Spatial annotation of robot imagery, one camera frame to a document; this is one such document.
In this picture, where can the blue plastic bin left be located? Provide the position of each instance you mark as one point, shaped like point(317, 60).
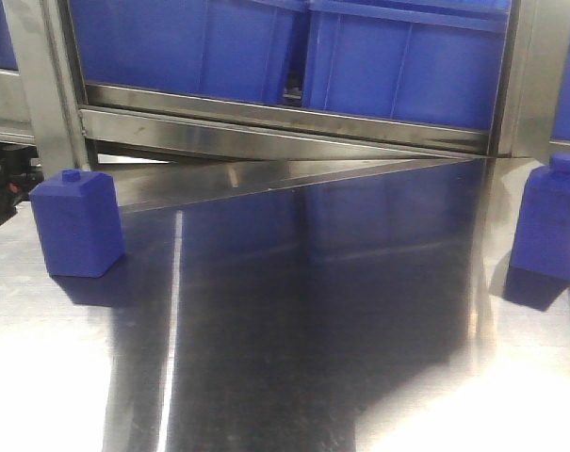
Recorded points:
point(237, 50)

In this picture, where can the black equipment with red button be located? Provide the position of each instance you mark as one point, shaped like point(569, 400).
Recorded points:
point(18, 176)

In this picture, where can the stainless steel shelf rack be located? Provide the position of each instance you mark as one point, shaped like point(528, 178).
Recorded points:
point(46, 103)

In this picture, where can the blue plastic bin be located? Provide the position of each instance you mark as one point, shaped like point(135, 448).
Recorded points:
point(237, 50)
point(427, 62)

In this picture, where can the blue plastic bin right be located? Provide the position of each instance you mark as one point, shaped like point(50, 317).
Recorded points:
point(427, 62)

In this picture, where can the blue bottle-shaped part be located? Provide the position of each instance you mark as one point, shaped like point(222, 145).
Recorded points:
point(542, 236)
point(78, 223)

